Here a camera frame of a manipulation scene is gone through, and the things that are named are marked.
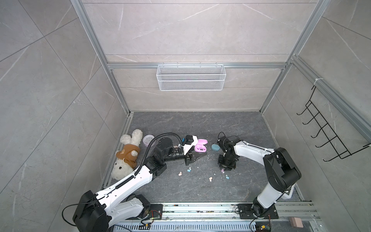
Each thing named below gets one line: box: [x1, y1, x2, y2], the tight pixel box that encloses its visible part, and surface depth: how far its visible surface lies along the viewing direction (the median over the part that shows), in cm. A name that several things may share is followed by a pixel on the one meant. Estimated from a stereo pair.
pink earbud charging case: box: [194, 138, 209, 153], surface depth 64 cm
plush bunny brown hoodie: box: [110, 128, 143, 181], surface depth 85 cm
